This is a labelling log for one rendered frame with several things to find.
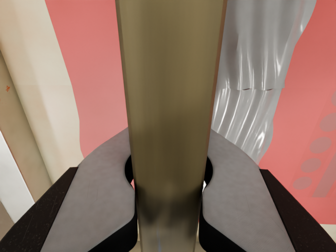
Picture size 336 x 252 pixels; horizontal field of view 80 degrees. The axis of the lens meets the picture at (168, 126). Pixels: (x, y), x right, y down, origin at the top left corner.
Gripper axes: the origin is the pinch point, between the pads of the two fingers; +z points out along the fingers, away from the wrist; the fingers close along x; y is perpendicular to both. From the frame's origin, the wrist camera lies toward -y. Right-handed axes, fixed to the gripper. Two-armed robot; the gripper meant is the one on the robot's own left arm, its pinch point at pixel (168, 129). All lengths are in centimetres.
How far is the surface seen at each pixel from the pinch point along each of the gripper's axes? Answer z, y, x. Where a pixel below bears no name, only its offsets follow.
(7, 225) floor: 104, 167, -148
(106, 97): 7.6, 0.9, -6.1
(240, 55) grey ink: 6.8, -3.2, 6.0
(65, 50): 7.5, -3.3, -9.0
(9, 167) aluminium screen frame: 4.1, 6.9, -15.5
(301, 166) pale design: 7.6, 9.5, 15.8
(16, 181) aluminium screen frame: 4.1, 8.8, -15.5
